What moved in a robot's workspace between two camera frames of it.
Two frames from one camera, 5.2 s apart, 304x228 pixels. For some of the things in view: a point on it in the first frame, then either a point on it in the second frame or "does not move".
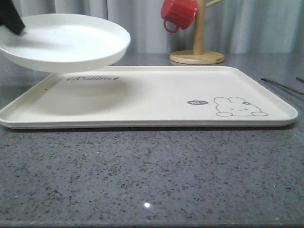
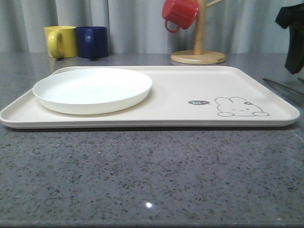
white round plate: [63, 42] to [91, 91]
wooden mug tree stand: [197, 56] does not move
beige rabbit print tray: [172, 96] does not move
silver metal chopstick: [283, 86] does not move
